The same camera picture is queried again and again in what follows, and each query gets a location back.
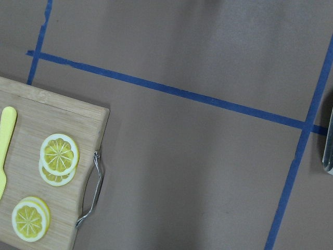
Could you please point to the upper top lemon slice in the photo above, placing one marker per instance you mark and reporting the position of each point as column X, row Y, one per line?
column 59, row 154

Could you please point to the lemon slice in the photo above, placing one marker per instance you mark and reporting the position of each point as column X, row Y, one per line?
column 42, row 204
column 55, row 180
column 29, row 221
column 59, row 154

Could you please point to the upper bottom lemon slice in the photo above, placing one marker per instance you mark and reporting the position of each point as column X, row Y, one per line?
column 55, row 180

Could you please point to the bamboo cutting board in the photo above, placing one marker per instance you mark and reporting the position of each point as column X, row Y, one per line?
column 41, row 113

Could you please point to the lower bottom lemon slice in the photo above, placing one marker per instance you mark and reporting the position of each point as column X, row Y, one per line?
column 42, row 204

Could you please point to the yellow plastic knife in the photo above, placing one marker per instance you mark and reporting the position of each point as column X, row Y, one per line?
column 8, row 122

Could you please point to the steel scoop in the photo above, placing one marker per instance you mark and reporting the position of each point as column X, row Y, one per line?
column 327, row 156

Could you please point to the lower top lemon slice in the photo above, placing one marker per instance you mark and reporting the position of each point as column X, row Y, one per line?
column 29, row 221

